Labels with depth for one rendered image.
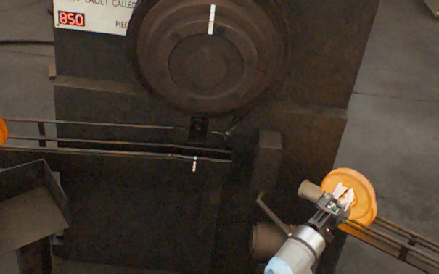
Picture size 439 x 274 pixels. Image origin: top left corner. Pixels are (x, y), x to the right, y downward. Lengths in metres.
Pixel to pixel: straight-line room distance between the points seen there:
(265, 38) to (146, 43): 0.33
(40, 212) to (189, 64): 0.67
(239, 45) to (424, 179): 1.90
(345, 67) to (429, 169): 1.54
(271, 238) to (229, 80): 0.60
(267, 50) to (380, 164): 1.73
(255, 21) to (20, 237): 0.92
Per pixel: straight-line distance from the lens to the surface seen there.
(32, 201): 1.94
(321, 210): 1.62
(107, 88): 1.93
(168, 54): 1.60
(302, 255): 1.55
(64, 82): 1.97
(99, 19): 1.84
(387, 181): 3.17
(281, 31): 1.66
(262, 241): 1.97
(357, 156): 3.26
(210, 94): 1.68
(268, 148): 1.88
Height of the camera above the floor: 1.97
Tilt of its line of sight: 38 degrees down
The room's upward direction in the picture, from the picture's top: 8 degrees clockwise
